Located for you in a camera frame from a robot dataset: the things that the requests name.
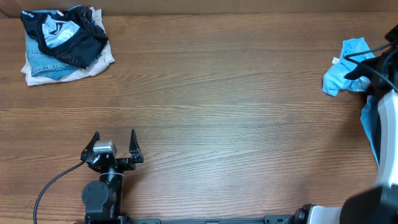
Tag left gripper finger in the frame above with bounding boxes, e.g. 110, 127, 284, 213
82, 131, 100, 153
129, 129, 142, 155

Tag black t-shirt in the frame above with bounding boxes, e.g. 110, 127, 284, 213
373, 97, 381, 166

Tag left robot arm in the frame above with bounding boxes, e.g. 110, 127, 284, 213
81, 130, 144, 223

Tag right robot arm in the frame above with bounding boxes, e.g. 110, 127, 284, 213
281, 27, 397, 224

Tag light blue garment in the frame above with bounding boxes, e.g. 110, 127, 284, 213
322, 37, 380, 163

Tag folded white cloth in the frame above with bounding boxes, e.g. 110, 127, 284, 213
21, 7, 114, 86

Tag folded blue denim jeans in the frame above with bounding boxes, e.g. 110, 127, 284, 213
21, 10, 80, 81

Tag black and grey jersey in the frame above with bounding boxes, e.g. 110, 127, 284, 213
20, 6, 108, 69

